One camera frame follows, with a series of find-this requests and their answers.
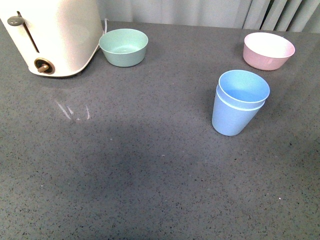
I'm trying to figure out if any green bowl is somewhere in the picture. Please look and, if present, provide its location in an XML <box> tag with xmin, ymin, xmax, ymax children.
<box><xmin>99</xmin><ymin>28</ymin><xmax>149</xmax><ymax>68</ymax></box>

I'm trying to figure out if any pink bowl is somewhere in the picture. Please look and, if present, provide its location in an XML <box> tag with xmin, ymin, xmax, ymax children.
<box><xmin>243</xmin><ymin>32</ymin><xmax>296</xmax><ymax>71</ymax></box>

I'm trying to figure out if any grey curtain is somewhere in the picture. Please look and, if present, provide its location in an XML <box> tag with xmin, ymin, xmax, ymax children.
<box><xmin>97</xmin><ymin>0</ymin><xmax>320</xmax><ymax>33</ymax></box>

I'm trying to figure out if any cream toaster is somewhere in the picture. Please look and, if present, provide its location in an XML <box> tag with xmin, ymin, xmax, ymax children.
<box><xmin>0</xmin><ymin>0</ymin><xmax>104</xmax><ymax>77</ymax></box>

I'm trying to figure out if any blue cup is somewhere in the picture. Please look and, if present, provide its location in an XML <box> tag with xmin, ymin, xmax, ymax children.
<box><xmin>216</xmin><ymin>70</ymin><xmax>270</xmax><ymax>109</ymax></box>
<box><xmin>212</xmin><ymin>86</ymin><xmax>265</xmax><ymax>136</ymax></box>

